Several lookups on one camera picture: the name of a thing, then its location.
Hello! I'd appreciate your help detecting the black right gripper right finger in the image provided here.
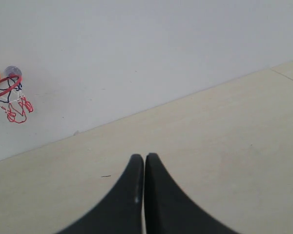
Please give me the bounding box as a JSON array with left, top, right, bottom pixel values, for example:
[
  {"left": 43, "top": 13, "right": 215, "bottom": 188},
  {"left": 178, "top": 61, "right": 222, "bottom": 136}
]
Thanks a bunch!
[{"left": 144, "top": 153, "right": 236, "bottom": 234}]

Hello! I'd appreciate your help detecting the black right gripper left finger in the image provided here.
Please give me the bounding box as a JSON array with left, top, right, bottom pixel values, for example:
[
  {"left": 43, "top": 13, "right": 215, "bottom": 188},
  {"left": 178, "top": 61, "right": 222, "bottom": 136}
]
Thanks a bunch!
[{"left": 60, "top": 155, "right": 144, "bottom": 234}]

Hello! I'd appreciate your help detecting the red mini basketball hoop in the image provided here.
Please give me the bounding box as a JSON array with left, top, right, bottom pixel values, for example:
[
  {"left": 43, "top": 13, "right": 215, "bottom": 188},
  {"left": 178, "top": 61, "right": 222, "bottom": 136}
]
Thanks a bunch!
[{"left": 0, "top": 74, "right": 34, "bottom": 124}]

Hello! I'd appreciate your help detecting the clear suction cup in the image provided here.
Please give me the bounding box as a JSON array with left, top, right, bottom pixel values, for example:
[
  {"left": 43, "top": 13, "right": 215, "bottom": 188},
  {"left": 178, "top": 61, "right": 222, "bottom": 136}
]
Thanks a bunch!
[{"left": 4, "top": 65, "right": 22, "bottom": 76}]

